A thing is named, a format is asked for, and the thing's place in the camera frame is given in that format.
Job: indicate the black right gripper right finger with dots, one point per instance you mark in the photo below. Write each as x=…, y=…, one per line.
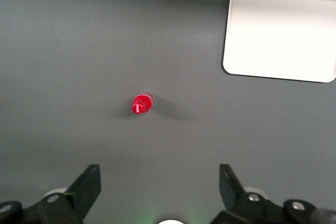
x=236, y=195

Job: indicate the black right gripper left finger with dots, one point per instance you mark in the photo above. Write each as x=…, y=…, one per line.
x=81, y=195

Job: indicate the red coke bottle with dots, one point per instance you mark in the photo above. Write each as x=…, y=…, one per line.
x=142, y=104

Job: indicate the white rectangular tray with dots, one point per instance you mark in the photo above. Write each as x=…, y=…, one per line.
x=281, y=35

